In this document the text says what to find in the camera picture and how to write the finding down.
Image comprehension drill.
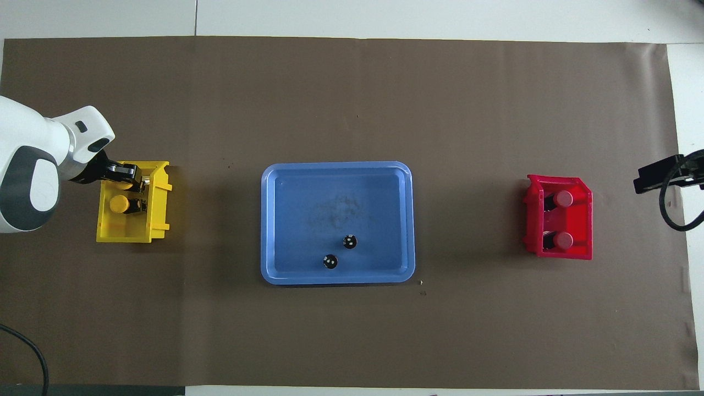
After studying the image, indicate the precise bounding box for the brown paper table mat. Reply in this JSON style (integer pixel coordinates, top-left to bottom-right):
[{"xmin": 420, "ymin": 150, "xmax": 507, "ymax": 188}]
[{"xmin": 0, "ymin": 36, "xmax": 699, "ymax": 390}]

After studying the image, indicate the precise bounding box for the yellow plastic bin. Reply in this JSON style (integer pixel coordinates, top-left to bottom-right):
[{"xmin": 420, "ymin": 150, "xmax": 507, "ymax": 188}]
[{"xmin": 96, "ymin": 160, "xmax": 173, "ymax": 244}]

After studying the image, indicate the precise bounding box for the blue plastic tray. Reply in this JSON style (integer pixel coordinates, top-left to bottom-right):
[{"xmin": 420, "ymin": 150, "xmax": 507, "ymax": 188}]
[{"xmin": 260, "ymin": 161, "xmax": 416, "ymax": 285}]

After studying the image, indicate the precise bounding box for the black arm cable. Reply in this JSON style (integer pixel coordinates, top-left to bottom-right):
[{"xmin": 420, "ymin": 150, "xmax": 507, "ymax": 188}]
[
  {"xmin": 659, "ymin": 150, "xmax": 704, "ymax": 232},
  {"xmin": 0, "ymin": 324, "xmax": 50, "ymax": 396}
]

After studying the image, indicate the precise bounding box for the red plastic bin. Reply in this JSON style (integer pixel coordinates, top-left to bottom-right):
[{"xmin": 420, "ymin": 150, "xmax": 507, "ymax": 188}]
[{"xmin": 523, "ymin": 175, "xmax": 596, "ymax": 260}]

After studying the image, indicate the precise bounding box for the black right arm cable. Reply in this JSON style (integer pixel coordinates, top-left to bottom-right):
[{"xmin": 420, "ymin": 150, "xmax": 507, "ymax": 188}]
[{"xmin": 659, "ymin": 150, "xmax": 704, "ymax": 232}]

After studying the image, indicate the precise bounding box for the yellow push button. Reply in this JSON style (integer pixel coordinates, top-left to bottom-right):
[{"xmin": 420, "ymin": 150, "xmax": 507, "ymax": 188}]
[
  {"xmin": 113, "ymin": 179, "xmax": 152, "ymax": 194},
  {"xmin": 109, "ymin": 194, "xmax": 147, "ymax": 216}
]

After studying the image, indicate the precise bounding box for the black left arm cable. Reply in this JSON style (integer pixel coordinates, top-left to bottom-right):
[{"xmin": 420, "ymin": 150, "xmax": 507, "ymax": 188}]
[{"xmin": 0, "ymin": 324, "xmax": 50, "ymax": 396}]

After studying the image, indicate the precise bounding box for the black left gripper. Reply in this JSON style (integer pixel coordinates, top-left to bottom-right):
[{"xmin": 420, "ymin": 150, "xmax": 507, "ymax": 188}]
[{"xmin": 69, "ymin": 151, "xmax": 145, "ymax": 192}]

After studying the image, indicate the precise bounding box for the red push button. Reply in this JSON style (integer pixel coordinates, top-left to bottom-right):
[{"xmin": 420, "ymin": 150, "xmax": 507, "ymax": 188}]
[
  {"xmin": 543, "ymin": 190, "xmax": 574, "ymax": 211},
  {"xmin": 543, "ymin": 231, "xmax": 574, "ymax": 251}
]

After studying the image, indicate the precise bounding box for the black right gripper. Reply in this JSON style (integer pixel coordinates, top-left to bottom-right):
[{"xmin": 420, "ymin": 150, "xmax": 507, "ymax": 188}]
[{"xmin": 634, "ymin": 150, "xmax": 704, "ymax": 195}]

